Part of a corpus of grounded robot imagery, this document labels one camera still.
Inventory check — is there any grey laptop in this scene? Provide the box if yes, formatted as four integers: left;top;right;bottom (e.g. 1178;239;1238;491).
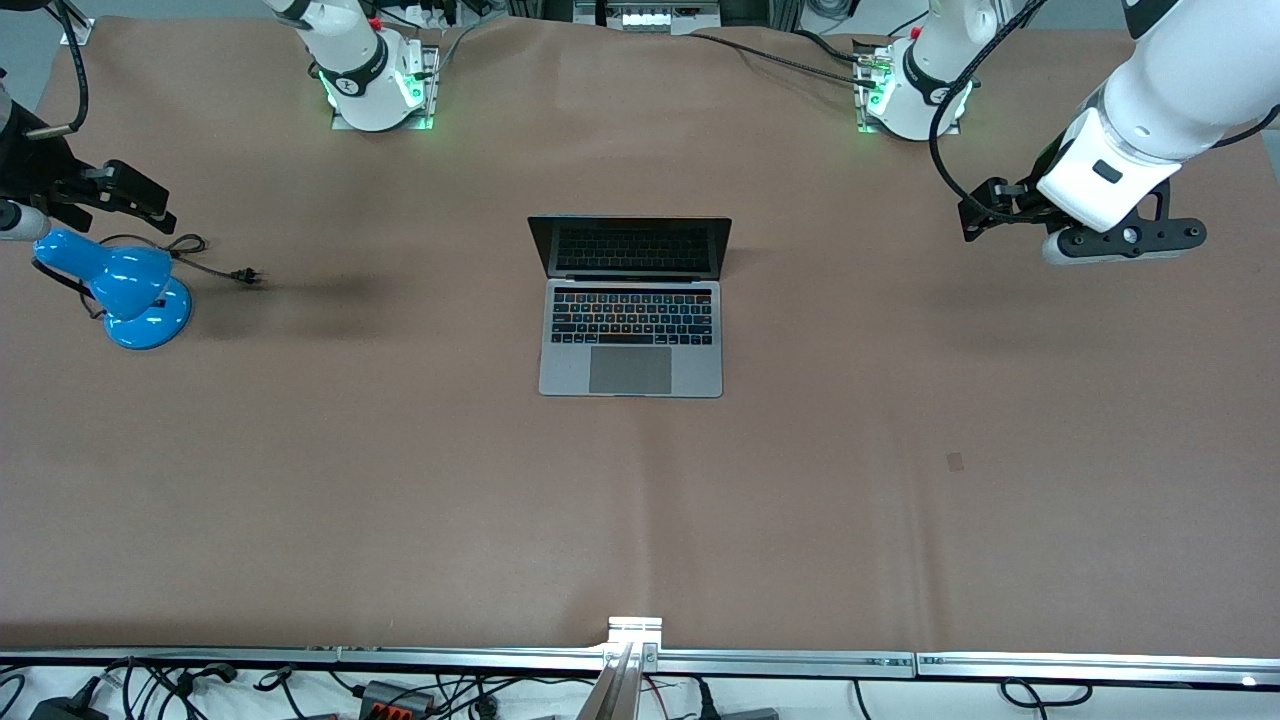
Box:
527;215;733;400

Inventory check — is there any blue desk lamp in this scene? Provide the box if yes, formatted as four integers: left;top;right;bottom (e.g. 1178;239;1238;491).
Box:
32;228;194;352

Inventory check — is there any silver device with white ports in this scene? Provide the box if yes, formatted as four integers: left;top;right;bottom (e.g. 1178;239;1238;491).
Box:
573;0;722;34

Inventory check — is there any black power adapter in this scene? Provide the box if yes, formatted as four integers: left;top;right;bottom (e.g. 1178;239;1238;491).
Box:
28;692;111;720

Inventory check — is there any grey orange connector block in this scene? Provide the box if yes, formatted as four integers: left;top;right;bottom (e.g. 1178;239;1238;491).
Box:
358;679;438;718

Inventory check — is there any black lamp cable with plug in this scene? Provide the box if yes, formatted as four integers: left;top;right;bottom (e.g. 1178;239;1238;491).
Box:
30;233;265;322

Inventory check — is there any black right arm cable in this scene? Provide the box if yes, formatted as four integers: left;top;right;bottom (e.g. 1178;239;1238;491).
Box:
25;0;93;141

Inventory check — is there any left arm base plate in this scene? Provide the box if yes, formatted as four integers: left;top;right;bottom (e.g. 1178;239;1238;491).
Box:
853;38;967;137

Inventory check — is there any black braided cable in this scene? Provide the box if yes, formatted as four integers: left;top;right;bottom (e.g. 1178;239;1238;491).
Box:
690;30;883;83

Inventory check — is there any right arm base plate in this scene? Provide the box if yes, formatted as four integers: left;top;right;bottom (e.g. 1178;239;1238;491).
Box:
330;44;442;133

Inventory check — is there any grey base cable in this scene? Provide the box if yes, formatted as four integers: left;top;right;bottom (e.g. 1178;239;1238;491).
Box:
436;22;483;79

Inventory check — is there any short aluminium table rail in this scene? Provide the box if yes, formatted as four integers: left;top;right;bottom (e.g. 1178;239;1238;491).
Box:
917;653;1280;689

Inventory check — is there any black looped floor cable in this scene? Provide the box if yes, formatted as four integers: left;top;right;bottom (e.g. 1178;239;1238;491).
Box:
1001;677;1093;712

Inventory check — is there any long aluminium table rail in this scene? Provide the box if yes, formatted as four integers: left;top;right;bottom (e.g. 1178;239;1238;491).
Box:
0;647;917;680

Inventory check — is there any aluminium bracket with strut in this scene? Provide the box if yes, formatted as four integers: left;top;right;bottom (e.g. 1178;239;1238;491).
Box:
575;616;664;720

